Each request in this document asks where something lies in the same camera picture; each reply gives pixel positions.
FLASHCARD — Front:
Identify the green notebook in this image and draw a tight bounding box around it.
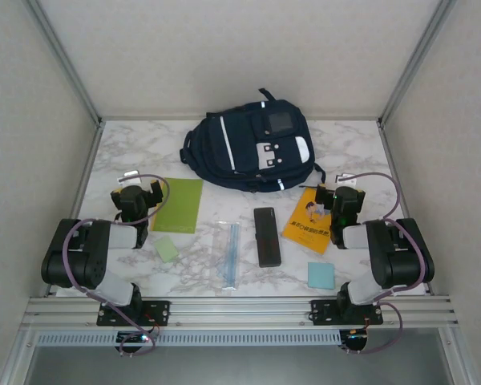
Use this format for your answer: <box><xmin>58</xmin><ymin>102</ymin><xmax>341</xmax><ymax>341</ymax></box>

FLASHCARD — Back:
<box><xmin>151</xmin><ymin>177</ymin><xmax>204</xmax><ymax>234</ymax></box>

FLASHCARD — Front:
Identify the yellow picture book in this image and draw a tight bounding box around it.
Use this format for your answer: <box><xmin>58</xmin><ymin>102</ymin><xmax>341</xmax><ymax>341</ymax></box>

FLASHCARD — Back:
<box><xmin>281</xmin><ymin>187</ymin><xmax>342</xmax><ymax>256</ymax></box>

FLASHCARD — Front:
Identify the black pencil case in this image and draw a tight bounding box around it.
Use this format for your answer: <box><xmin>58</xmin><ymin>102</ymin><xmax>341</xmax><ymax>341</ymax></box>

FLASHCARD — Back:
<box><xmin>253</xmin><ymin>207</ymin><xmax>284</xmax><ymax>269</ymax></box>

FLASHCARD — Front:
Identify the blue sticky note pad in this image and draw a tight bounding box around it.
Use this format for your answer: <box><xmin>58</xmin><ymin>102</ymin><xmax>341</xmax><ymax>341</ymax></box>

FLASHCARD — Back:
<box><xmin>307</xmin><ymin>261</ymin><xmax>337</xmax><ymax>290</ymax></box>

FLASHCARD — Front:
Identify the navy blue backpack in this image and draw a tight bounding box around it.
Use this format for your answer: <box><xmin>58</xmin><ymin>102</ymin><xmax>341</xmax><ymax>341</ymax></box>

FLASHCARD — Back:
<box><xmin>179</xmin><ymin>87</ymin><xmax>327</xmax><ymax>194</ymax></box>

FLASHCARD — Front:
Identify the clear bag of blue rulers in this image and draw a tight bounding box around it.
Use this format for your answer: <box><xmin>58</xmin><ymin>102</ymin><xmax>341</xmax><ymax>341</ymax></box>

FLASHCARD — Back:
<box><xmin>212</xmin><ymin>219</ymin><xmax>241</xmax><ymax>290</ymax></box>

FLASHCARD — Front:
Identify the green sticky note pad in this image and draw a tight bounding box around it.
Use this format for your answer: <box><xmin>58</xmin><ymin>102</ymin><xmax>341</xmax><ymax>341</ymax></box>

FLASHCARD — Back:
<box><xmin>152</xmin><ymin>235</ymin><xmax>181</xmax><ymax>264</ymax></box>

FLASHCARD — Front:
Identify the small controller board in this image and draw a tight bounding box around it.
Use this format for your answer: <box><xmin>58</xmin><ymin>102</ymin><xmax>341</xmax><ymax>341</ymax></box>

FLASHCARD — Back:
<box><xmin>339</xmin><ymin>328</ymin><xmax>370</xmax><ymax>351</ymax></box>
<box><xmin>115</xmin><ymin>330</ymin><xmax>161</xmax><ymax>347</ymax></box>

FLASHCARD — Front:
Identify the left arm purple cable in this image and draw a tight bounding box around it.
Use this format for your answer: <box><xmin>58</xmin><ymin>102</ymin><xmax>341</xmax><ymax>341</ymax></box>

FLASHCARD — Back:
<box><xmin>63</xmin><ymin>172</ymin><xmax>172</xmax><ymax>358</ymax></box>

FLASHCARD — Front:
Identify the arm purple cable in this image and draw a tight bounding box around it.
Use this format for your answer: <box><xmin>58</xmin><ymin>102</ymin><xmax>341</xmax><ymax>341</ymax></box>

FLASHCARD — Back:
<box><xmin>63</xmin><ymin>172</ymin><xmax>172</xmax><ymax>358</ymax></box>
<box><xmin>346</xmin><ymin>171</ymin><xmax>436</xmax><ymax>356</ymax></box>

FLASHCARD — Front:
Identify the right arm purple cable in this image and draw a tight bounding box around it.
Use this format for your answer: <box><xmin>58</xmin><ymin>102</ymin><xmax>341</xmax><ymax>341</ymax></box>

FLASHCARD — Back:
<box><xmin>346</xmin><ymin>171</ymin><xmax>436</xmax><ymax>356</ymax></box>

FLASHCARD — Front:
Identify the aluminium table side rail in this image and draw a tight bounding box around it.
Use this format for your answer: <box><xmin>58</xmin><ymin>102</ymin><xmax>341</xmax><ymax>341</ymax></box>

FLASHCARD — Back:
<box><xmin>378</xmin><ymin>120</ymin><xmax>433</xmax><ymax>297</ymax></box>
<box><xmin>43</xmin><ymin>120</ymin><xmax>105</xmax><ymax>298</ymax></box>

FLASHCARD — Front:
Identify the aluminium table back rail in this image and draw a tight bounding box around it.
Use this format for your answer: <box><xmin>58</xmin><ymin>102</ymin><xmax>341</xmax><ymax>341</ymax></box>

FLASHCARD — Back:
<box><xmin>99</xmin><ymin>115</ymin><xmax>382</xmax><ymax>123</ymax></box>

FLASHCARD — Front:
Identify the aluminium frame post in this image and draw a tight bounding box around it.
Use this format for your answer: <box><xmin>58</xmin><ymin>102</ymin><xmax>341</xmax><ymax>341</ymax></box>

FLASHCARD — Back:
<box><xmin>378</xmin><ymin>0</ymin><xmax>460</xmax><ymax>126</ymax></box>
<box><xmin>22</xmin><ymin>0</ymin><xmax>105</xmax><ymax>126</ymax></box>

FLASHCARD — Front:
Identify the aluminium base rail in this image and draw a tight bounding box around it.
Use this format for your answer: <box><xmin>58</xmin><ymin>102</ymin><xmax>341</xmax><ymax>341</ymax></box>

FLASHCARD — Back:
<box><xmin>22</xmin><ymin>295</ymin><xmax>460</xmax><ymax>330</ymax></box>

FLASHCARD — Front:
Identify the grey slotted cable duct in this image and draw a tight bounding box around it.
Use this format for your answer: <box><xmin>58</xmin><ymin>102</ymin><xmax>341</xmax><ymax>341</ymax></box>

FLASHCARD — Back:
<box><xmin>35</xmin><ymin>330</ymin><xmax>342</xmax><ymax>347</ymax></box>

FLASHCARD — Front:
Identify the aluminium frame leg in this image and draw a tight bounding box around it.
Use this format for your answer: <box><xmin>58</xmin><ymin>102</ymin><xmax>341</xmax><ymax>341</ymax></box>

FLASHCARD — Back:
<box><xmin>0</xmin><ymin>328</ymin><xmax>39</xmax><ymax>385</ymax></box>
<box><xmin>439</xmin><ymin>328</ymin><xmax>481</xmax><ymax>385</ymax></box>

